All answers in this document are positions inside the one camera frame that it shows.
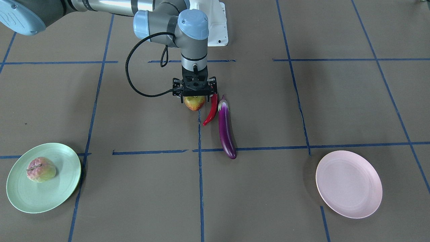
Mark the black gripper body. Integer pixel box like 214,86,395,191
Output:
172,77,218,97

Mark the pink green peach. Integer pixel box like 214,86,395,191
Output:
26,157,57,183

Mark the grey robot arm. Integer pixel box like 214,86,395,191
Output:
0,0,217,98

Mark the red chili pepper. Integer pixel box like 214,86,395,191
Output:
203,94,219,126

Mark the purple eggplant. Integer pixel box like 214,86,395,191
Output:
218,95,237,159

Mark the pink plate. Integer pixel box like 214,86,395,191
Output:
315,150,383,219

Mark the green plate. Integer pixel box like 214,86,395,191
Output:
6,143,81,213

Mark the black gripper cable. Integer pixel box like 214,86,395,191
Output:
125,32,183,98

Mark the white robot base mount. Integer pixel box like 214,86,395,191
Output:
190,0,229,47

